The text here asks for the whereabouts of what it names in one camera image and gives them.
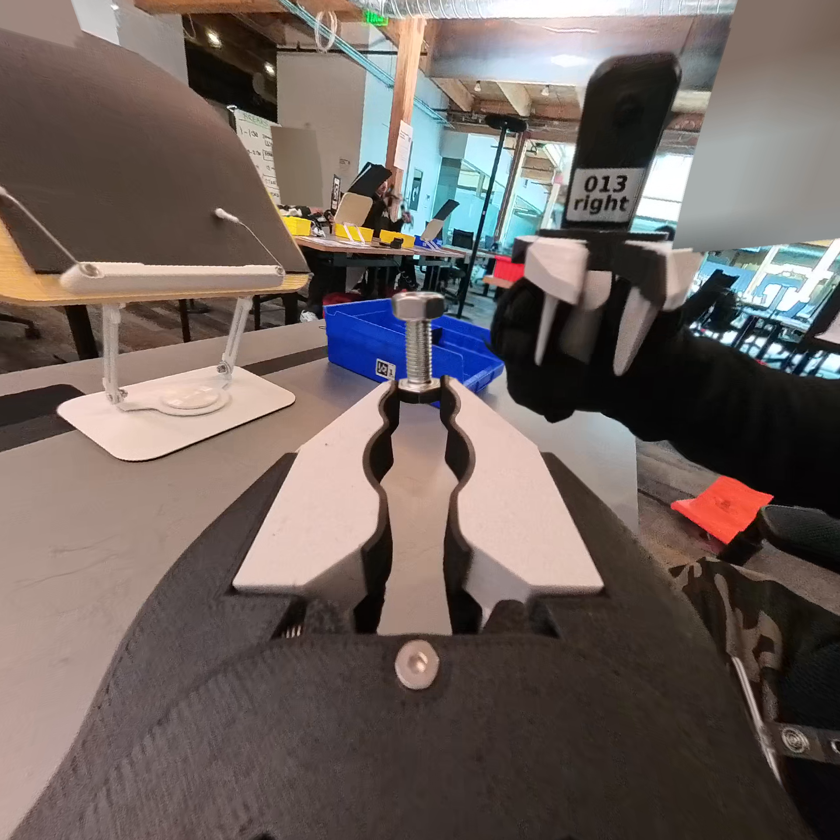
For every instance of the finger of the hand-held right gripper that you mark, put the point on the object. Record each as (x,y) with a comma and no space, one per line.
(558,269)
(679,275)

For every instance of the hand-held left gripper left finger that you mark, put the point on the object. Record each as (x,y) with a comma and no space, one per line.
(321,518)

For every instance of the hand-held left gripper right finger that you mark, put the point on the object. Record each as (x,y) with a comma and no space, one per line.
(518,525)

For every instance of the silver hex bolt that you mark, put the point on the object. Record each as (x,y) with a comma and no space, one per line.
(418,351)

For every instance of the blue plastic bin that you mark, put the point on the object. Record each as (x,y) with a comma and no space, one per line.
(354,341)

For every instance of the person's right forearm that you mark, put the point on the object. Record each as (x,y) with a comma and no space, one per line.
(768,420)

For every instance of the person's right hand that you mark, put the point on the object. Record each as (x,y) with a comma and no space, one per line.
(604,400)

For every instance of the black stand pole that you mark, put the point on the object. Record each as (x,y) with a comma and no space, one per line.
(492,197)

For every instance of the small yellow parts bin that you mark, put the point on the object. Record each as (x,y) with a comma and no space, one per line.
(397,239)
(298,227)
(354,234)

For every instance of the wooden office desk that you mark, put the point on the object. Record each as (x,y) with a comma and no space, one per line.
(367,248)

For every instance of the orange red plastic bin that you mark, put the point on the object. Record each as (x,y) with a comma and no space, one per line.
(722,508)

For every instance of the beige board book stand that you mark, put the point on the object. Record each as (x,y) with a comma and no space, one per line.
(353,211)

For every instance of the handwritten whiteboard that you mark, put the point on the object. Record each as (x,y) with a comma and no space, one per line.
(253,144)

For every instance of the metal badge clip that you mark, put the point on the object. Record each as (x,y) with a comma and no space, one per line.
(797,740)

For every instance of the white book stand wooden board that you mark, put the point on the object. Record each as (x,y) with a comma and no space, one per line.
(131,164)

